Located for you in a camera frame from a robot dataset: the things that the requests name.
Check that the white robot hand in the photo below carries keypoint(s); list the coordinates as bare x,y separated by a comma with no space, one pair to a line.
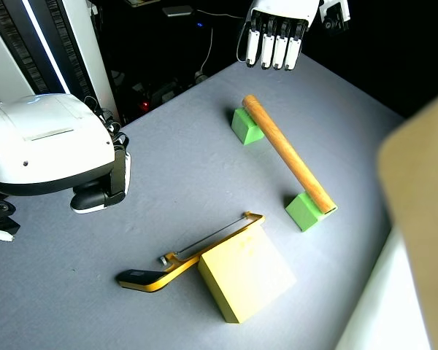
277,11
47,146

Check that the round wooden dowel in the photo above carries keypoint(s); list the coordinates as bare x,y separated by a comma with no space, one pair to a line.
288,153

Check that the yellow hacksaw with black grip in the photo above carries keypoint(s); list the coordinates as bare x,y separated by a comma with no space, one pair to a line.
149,285

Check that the green support block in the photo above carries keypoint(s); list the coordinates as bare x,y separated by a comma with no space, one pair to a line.
303,215
244,127

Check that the white and black column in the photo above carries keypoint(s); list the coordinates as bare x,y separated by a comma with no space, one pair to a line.
84,54

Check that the grey power adapter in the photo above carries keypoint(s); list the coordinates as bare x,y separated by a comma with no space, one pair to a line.
177,11

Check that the grey table cloth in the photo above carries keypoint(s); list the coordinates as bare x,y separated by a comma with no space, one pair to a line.
95,310

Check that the large yellow block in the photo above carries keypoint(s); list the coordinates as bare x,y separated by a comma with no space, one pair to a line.
248,277

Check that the blurred tan board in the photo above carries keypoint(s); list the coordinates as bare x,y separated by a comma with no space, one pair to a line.
423,218

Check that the white panel beside table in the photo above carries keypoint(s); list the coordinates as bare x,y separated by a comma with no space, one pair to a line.
383,310

